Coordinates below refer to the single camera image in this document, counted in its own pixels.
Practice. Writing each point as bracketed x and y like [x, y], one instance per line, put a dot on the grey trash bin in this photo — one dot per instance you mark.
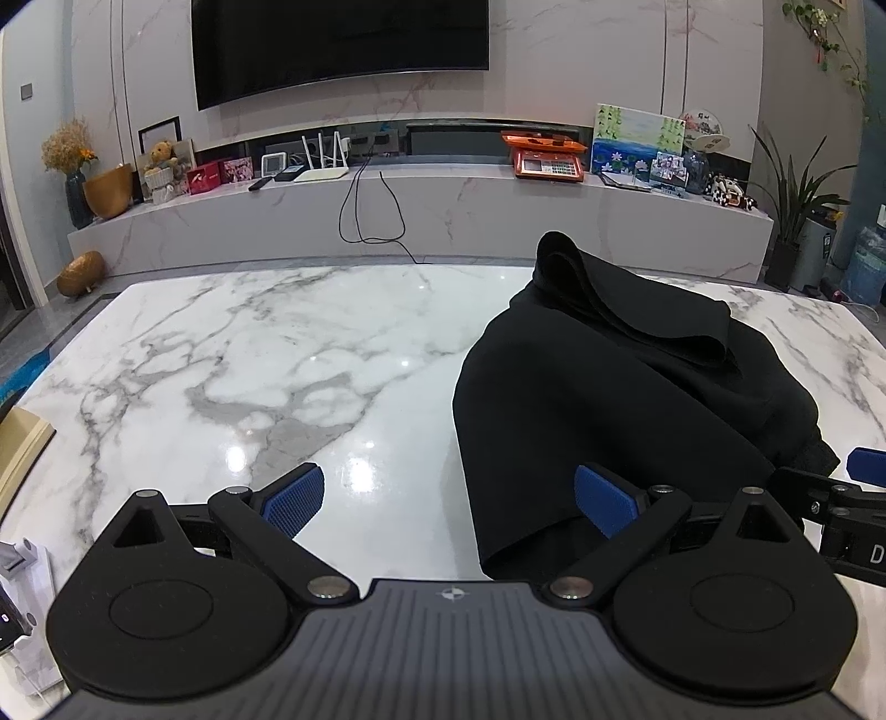
[817, 256]

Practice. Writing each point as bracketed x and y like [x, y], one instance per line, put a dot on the black soundbar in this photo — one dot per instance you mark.
[457, 142]

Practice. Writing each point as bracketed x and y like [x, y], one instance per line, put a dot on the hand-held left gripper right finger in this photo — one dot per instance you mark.
[606, 500]

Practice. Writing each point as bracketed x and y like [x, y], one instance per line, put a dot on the golden bowl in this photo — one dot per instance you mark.
[107, 194]

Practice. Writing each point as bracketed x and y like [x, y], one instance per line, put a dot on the dark glass jar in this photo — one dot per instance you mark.
[696, 173]

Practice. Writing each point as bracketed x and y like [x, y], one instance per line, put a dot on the white desk clock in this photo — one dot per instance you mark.
[273, 165]

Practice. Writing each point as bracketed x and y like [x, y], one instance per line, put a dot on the cow figurine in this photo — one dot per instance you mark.
[727, 190]

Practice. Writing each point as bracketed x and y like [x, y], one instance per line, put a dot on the white router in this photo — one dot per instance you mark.
[320, 174]

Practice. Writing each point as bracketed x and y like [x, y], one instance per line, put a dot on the grey power socket panel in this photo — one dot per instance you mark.
[374, 138]

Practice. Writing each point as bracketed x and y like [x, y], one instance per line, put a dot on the small black box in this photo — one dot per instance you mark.
[289, 173]

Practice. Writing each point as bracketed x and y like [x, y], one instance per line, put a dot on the brown teddy bear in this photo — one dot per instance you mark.
[163, 156]

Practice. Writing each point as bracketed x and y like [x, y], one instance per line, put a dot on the black phone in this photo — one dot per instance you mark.
[10, 623]

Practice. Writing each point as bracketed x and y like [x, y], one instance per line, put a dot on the black remote control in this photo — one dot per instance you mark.
[260, 184]

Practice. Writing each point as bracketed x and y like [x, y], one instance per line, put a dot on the hanging vine plant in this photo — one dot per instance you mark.
[820, 17]

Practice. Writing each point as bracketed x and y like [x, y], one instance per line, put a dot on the blue vase with dried flowers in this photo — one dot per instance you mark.
[77, 201]

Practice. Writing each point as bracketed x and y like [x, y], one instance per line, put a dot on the pink box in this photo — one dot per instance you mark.
[235, 171]

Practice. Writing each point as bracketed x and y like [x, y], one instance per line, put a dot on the brown gourd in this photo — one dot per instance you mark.
[79, 273]

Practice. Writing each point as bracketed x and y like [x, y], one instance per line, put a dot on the wooden board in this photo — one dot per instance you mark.
[21, 443]

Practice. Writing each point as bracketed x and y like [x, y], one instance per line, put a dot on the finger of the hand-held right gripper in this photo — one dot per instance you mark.
[866, 465]
[803, 484]

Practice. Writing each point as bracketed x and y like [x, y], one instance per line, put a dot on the black picture frame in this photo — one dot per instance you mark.
[159, 122]

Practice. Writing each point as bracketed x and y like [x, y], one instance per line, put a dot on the black pants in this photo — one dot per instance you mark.
[588, 388]

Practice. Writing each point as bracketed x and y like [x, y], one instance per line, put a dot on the red box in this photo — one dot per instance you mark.
[204, 181]

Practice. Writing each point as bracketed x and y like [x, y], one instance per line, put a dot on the grey metal stand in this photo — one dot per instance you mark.
[17, 554]

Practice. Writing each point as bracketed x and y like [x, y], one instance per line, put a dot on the decorative round fan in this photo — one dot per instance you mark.
[702, 128]

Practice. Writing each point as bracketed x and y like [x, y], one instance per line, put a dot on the potted green plant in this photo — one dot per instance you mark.
[782, 266]

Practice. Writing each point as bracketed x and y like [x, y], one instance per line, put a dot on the lotus painting canvas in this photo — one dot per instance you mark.
[633, 142]

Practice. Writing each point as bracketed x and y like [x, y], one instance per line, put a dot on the small photo frame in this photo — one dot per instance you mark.
[668, 169]

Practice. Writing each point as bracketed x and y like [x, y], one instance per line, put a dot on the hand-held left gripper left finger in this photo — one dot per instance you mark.
[294, 500]

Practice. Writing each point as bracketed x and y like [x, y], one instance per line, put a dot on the black television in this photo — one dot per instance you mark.
[339, 41]

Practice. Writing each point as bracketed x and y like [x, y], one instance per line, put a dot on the blue water jug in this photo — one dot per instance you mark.
[865, 270]

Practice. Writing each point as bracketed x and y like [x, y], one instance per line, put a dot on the black notebook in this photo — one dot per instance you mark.
[623, 180]

